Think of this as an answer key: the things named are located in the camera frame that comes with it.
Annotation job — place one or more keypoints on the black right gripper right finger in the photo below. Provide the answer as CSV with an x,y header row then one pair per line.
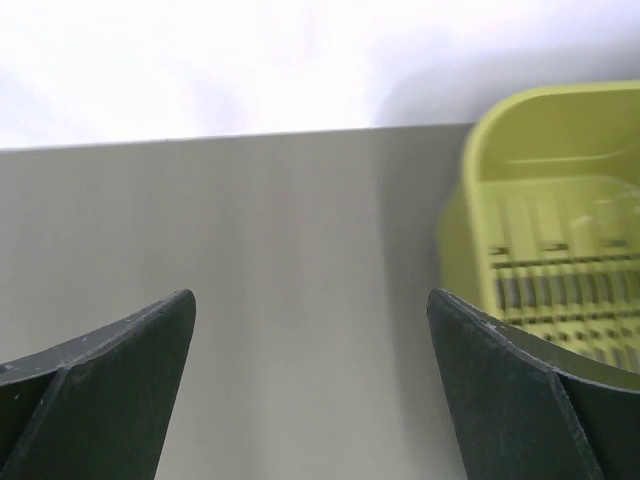
x,y
525,408

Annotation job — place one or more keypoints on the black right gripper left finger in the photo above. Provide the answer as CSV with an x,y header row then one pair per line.
x,y
97,406

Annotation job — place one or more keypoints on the olive green plastic basket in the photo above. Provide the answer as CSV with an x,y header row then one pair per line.
x,y
541,229

